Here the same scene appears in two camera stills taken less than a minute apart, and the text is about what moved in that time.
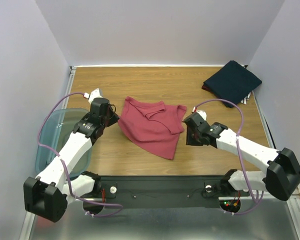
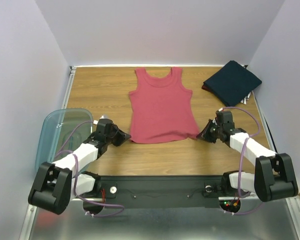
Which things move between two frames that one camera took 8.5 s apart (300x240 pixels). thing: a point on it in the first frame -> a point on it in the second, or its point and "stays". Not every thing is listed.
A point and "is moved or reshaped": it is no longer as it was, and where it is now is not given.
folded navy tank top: [233, 81] stays
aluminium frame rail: [72, 71] stays
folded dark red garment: [207, 88] stays
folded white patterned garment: [244, 100] stays
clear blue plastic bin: [55, 133] stays
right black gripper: [190, 133] -> [207, 132]
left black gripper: [114, 118] -> [122, 136]
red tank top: [152, 127] is moved or reshaped
